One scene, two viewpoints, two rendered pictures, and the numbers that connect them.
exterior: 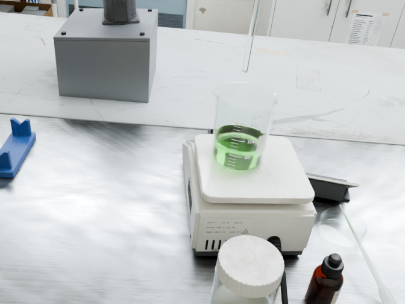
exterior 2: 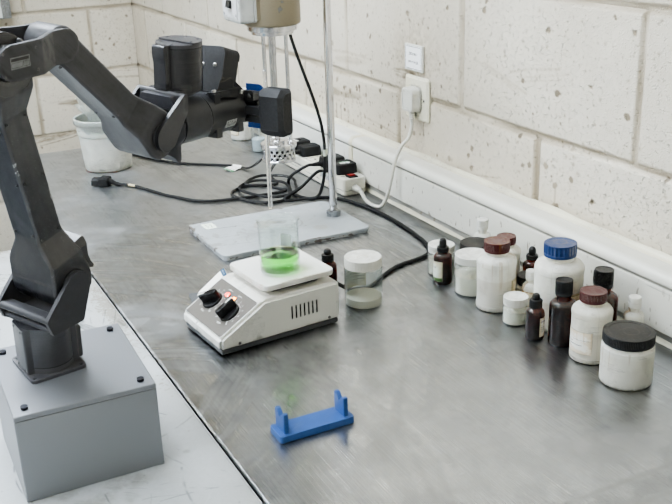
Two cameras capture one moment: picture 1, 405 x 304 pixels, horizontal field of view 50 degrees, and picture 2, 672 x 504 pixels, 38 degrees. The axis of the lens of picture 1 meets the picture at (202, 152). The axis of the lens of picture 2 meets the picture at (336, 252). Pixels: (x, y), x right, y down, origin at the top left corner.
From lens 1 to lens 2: 1.52 m
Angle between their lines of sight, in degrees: 96
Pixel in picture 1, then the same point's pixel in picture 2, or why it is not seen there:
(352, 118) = not seen: hidden behind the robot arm
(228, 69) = not seen: outside the picture
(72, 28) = (113, 383)
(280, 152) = (254, 261)
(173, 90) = not seen: hidden behind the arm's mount
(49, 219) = (366, 376)
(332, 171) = (178, 302)
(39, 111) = (217, 456)
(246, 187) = (310, 261)
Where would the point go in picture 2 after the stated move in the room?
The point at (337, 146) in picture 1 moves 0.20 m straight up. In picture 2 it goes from (130, 305) to (116, 185)
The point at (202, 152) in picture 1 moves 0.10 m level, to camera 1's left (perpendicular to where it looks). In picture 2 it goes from (288, 279) to (314, 304)
